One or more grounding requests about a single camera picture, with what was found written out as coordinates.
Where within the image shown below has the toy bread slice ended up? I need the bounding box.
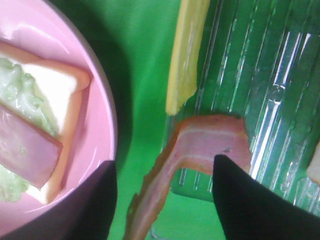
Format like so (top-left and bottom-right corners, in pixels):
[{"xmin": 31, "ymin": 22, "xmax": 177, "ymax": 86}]
[
  {"xmin": 0, "ymin": 42, "xmax": 90, "ymax": 205},
  {"xmin": 306, "ymin": 142, "xmax": 320, "ymax": 186}
]

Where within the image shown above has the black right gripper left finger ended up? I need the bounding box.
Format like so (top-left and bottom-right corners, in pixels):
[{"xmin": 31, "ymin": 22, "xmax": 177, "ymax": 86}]
[{"xmin": 2, "ymin": 161, "xmax": 117, "ymax": 240}]

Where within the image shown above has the toy bacon strip streaky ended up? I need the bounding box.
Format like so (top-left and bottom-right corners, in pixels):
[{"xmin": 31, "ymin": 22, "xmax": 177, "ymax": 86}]
[{"xmin": 123, "ymin": 114, "xmax": 252, "ymax": 240}]

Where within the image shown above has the toy bread slice upright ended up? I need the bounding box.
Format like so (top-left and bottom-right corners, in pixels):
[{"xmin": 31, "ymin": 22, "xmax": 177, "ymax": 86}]
[{"xmin": 306, "ymin": 142, "xmax": 320, "ymax": 186}]

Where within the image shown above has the toy bacon strip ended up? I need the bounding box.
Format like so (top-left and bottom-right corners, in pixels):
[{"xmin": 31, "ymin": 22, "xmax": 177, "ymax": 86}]
[{"xmin": 0, "ymin": 105, "xmax": 63, "ymax": 189}]

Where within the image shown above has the pink plate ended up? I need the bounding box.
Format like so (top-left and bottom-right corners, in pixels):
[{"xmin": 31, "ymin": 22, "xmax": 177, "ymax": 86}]
[{"xmin": 0, "ymin": 0, "xmax": 117, "ymax": 240}]

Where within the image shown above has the green tablecloth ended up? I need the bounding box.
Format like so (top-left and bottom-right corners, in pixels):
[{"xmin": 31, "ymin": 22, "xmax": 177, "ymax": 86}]
[{"xmin": 54, "ymin": 0, "xmax": 180, "ymax": 240}]

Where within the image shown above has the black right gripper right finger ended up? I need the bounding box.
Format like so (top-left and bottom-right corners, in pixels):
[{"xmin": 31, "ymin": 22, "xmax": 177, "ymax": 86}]
[{"xmin": 212, "ymin": 154, "xmax": 320, "ymax": 240}]

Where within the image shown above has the toy cheese slice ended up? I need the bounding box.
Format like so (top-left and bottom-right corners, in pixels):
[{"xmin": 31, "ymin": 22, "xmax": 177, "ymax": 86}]
[{"xmin": 165, "ymin": 0, "xmax": 210, "ymax": 116}]

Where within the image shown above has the toy lettuce leaf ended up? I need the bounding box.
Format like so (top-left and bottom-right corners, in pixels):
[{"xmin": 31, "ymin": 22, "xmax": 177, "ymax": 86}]
[{"xmin": 0, "ymin": 56, "xmax": 58, "ymax": 203}]

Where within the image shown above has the clear plastic tray right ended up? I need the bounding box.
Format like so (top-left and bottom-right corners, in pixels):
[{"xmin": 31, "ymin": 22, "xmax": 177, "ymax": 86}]
[{"xmin": 162, "ymin": 0, "xmax": 320, "ymax": 216}]

